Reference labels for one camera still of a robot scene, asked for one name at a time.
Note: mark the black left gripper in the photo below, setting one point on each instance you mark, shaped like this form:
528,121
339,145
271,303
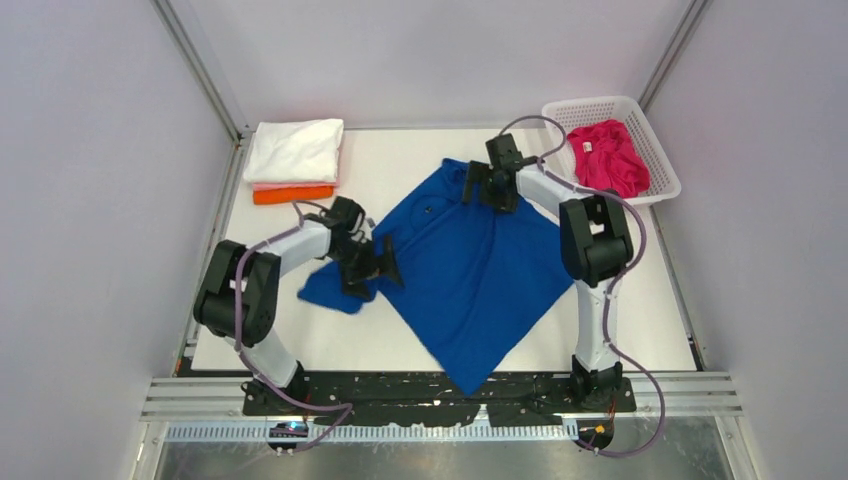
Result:
357,287

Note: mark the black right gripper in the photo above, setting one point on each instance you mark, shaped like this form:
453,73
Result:
476,170

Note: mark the blue panda print t-shirt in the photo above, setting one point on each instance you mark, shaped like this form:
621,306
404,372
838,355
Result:
475,281

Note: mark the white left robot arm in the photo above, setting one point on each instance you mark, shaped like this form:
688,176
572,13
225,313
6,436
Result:
238,296

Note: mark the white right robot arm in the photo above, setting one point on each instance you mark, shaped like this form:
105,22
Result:
595,246

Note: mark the white plastic laundry basket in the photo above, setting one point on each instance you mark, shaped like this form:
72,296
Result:
571,114

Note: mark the folded orange t-shirt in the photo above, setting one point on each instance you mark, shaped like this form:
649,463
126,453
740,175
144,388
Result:
288,194

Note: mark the folded white t-shirt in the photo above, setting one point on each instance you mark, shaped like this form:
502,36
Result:
295,152

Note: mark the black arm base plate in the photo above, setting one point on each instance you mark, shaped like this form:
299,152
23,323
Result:
431,399

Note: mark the white slotted cable duct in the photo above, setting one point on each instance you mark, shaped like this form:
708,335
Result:
294,431

